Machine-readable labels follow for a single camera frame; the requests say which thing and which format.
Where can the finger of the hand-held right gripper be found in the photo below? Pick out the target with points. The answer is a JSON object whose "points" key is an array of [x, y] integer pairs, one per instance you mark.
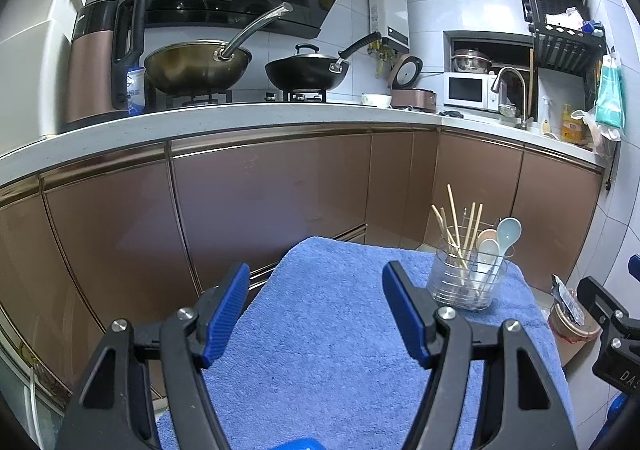
{"points": [[635, 267], [597, 300]]}

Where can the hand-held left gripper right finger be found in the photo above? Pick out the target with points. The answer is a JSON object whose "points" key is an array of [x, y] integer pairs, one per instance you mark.
{"points": [[406, 320]]}

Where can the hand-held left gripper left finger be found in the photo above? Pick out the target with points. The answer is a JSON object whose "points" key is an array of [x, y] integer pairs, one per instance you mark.
{"points": [[227, 315]]}

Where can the clear plastic utensil holder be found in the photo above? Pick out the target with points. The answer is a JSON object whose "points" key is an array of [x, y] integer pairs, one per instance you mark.
{"points": [[450, 287]]}

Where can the white ceramic spoon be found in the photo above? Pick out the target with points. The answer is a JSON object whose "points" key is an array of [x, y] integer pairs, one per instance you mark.
{"points": [[487, 252]]}

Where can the bunch of wooden chopsticks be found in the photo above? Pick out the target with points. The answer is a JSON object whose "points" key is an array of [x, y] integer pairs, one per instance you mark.
{"points": [[452, 220]]}

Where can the pale blue ceramic spoon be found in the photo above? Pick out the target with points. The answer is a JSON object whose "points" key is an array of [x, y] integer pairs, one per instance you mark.
{"points": [[507, 231]]}

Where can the beige ceramic spoon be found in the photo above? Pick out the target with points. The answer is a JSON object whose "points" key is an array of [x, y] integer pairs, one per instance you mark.
{"points": [[484, 236]]}

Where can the person's right hand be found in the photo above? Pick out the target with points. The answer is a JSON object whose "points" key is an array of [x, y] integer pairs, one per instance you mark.
{"points": [[617, 412]]}

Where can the black snack packet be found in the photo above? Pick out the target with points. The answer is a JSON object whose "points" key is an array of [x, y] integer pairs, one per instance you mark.
{"points": [[565, 297]]}

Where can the brown paper bucket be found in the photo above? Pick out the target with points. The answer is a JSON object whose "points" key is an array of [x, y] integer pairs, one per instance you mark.
{"points": [[570, 327]]}

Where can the blue terry towel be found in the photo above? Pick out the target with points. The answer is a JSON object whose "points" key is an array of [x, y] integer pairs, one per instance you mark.
{"points": [[325, 330]]}

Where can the brown kitchen base cabinets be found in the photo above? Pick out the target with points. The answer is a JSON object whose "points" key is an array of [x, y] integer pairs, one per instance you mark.
{"points": [[250, 200]]}

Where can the clear plastic bags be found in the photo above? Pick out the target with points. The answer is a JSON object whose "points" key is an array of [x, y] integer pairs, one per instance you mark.
{"points": [[597, 132]]}

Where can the yellow dish soap bottle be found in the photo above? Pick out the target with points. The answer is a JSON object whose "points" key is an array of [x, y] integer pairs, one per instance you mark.
{"points": [[571, 129]]}

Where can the teal hanging bag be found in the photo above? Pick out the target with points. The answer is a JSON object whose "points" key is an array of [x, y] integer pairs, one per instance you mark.
{"points": [[610, 95]]}

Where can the white spray bottle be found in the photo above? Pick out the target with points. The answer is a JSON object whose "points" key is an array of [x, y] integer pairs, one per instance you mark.
{"points": [[545, 117]]}

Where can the white kitchen countertop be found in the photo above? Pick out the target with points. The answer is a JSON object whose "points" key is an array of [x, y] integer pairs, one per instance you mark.
{"points": [[225, 117]]}

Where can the steel kitchen faucet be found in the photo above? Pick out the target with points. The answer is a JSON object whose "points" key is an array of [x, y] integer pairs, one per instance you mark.
{"points": [[522, 95]]}

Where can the gas stove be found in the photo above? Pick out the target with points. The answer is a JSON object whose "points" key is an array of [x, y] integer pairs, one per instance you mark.
{"points": [[250, 97]]}

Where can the white bowl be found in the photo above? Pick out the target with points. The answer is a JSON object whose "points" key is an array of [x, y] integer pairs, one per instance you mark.
{"points": [[376, 100]]}

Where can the brown rice cooker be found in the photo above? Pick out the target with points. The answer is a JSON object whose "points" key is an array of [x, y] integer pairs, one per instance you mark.
{"points": [[412, 87]]}

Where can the white microwave oven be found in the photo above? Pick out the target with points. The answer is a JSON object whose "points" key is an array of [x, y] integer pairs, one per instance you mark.
{"points": [[465, 90]]}

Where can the black dish rack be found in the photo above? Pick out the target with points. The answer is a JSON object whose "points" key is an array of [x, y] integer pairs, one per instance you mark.
{"points": [[560, 40]]}

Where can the white and blue packet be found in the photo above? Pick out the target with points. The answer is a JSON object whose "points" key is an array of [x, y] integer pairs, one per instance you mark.
{"points": [[135, 92]]}

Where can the black wok with lid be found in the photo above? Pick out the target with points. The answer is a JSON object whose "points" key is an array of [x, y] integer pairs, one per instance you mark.
{"points": [[307, 72]]}

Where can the steel pot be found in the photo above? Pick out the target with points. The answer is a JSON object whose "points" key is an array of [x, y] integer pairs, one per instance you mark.
{"points": [[470, 61]]}

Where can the bronze electric kettle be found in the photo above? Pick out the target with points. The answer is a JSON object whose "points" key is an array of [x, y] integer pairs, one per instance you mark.
{"points": [[95, 70]]}

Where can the white water heater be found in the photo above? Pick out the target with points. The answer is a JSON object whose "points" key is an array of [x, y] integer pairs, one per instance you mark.
{"points": [[390, 20]]}

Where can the white refrigerator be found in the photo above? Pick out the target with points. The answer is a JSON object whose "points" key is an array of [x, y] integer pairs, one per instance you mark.
{"points": [[35, 40]]}

